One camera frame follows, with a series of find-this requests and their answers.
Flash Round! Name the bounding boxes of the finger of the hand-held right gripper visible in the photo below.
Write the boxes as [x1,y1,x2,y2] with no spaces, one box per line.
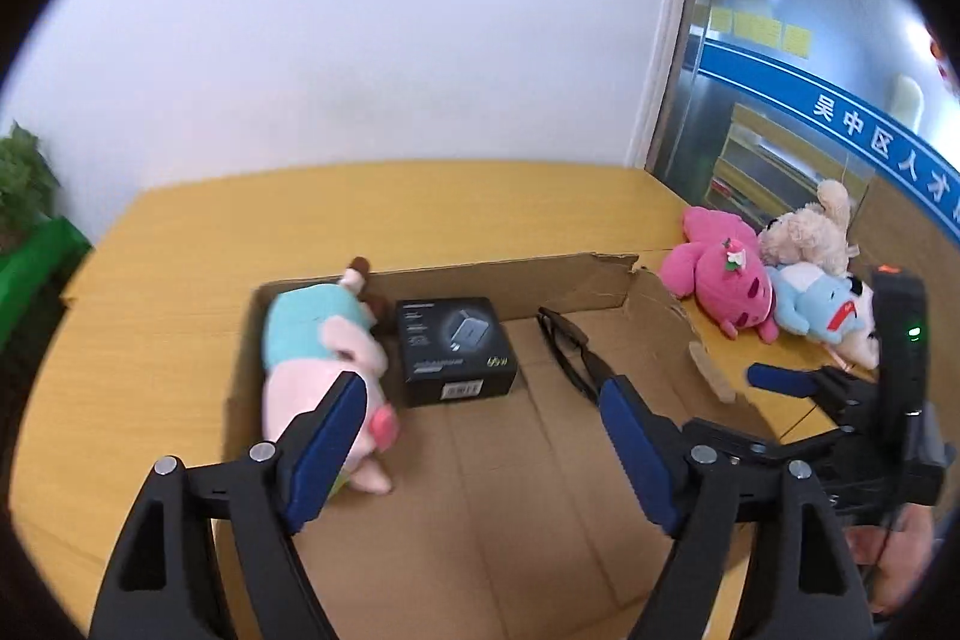
[686,419,886,491]
[746,362,880,420]

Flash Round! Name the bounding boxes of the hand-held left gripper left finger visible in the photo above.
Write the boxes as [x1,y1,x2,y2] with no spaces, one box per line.
[88,370,370,640]

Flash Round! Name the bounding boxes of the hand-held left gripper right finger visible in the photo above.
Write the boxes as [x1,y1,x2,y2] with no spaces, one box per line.
[598,376,877,640]

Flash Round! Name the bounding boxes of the pink pig plush teal shirt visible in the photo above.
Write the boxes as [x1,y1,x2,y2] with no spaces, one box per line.
[260,256,398,498]

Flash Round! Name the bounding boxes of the black eyeglasses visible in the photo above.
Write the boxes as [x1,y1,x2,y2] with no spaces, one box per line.
[536,306,623,405]

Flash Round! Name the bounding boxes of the brown cardboard box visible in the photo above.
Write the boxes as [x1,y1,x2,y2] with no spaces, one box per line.
[214,250,758,640]

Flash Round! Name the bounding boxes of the black product box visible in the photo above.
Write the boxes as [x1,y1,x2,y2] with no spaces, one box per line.
[395,297,518,408]

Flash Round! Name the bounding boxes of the wooden desktop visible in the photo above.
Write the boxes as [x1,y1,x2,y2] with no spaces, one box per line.
[7,158,878,640]

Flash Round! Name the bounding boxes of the person's right hand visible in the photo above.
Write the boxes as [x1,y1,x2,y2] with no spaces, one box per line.
[851,512,935,615]

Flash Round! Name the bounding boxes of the blue and white plush toy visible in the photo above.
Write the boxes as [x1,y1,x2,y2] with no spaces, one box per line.
[769,261,880,371]

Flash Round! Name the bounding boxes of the pink plush toy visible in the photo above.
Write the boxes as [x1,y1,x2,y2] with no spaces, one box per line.
[658,205,781,345]

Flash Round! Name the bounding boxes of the beige plush toy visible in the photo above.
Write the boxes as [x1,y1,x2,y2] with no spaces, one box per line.
[757,179,860,277]

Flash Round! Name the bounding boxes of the wooden shelf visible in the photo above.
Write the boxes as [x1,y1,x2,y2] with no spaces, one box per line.
[709,101,878,221]

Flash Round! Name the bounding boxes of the blue banner strip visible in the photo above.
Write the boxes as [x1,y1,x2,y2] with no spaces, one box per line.
[697,40,960,229]

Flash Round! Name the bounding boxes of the large potted green plant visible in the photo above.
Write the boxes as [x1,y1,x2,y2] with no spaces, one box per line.
[0,119,61,251]

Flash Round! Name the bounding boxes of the white wall fixture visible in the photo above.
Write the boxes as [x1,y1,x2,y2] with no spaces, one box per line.
[889,74,924,128]

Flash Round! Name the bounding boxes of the white door frame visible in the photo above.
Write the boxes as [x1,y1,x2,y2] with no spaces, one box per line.
[626,0,702,169]

